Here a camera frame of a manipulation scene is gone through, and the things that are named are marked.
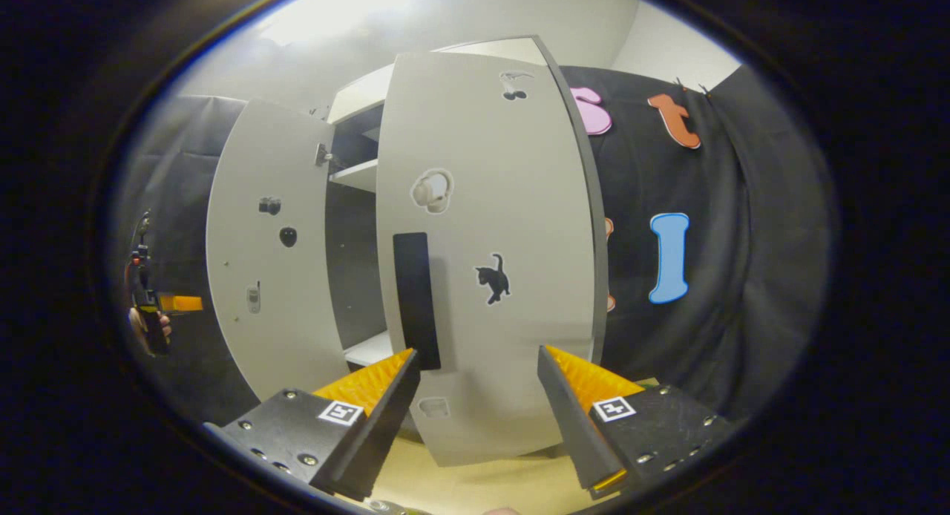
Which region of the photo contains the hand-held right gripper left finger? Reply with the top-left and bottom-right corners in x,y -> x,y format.
204,348 -> 422,503

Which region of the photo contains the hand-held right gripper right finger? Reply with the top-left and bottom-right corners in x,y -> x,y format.
537,344 -> 739,499

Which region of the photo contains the white door with camera sticker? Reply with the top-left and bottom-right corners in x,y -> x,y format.
206,98 -> 350,403

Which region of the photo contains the white and grey cabinet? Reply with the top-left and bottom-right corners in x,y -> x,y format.
324,35 -> 611,371

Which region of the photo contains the white door with cat sticker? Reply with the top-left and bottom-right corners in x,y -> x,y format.
375,51 -> 611,468

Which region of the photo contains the white cabinet shelf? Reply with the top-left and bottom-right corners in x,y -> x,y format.
344,331 -> 394,369
329,159 -> 379,194

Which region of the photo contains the black backdrop cloth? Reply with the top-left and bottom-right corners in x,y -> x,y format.
560,64 -> 836,419
111,96 -> 261,427

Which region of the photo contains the black door handle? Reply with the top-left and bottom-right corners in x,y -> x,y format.
393,232 -> 442,372

